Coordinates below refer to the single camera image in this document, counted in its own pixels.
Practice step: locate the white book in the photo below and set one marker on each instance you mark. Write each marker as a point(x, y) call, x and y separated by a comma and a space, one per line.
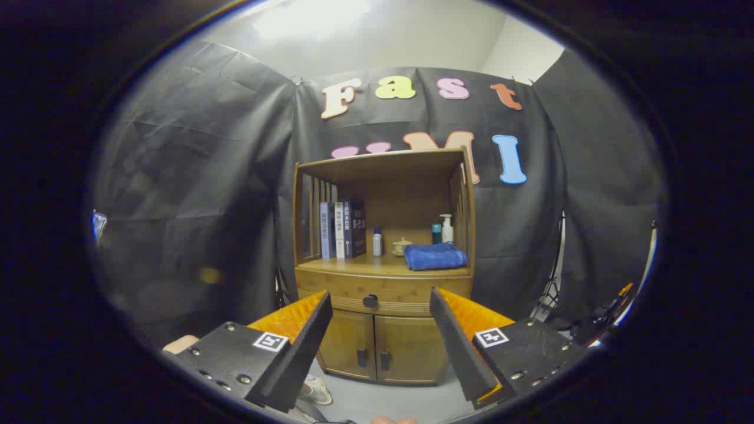
point(339, 229)

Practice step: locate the small white bottle blue cap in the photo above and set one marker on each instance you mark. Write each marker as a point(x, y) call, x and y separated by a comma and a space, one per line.
point(377, 242)

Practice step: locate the blue folded towel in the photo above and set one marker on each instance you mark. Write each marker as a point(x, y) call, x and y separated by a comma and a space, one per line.
point(435, 257)

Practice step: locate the wooden cabinet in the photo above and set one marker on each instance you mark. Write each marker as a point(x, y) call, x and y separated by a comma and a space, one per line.
point(400, 200)

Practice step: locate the wooden countertop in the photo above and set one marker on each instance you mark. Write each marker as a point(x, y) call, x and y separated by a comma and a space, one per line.
point(377, 265)

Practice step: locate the wooden cabinet door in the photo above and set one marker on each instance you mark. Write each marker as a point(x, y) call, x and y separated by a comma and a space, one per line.
point(344, 344)
point(412, 347)

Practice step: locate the beige lidded teacup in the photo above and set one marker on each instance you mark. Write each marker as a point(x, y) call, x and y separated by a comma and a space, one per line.
point(402, 246)

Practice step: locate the dark navy book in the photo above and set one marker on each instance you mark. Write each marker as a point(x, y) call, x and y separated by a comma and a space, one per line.
point(355, 227)

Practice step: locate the white shoe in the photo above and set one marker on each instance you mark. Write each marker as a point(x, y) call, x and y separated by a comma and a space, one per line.
point(318, 390)

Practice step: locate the black light stand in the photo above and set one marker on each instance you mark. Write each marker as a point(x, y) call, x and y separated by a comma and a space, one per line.
point(551, 294)

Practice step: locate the light blue book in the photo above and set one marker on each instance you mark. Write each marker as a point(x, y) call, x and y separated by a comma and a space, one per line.
point(325, 229)

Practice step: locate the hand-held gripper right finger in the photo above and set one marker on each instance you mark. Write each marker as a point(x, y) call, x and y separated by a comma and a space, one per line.
point(459, 353)

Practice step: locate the person's leg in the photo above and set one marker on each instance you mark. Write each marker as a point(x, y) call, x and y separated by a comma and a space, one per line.
point(179, 343)

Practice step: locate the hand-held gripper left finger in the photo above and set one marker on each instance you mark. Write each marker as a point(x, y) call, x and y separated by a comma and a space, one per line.
point(300, 359)

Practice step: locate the black equipment with orange parts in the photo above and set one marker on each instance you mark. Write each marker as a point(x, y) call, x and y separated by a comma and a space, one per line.
point(607, 315)

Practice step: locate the wooden drawer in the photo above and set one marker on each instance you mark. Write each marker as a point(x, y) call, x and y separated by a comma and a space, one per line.
point(406, 291)

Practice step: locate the black drawer knob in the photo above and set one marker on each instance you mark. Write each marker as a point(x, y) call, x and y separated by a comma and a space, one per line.
point(370, 301)

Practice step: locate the teal bottle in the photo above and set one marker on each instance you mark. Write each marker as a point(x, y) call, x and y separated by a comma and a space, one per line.
point(436, 233)

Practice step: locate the white pump bottle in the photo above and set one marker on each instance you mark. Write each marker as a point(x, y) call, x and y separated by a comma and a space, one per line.
point(447, 231)

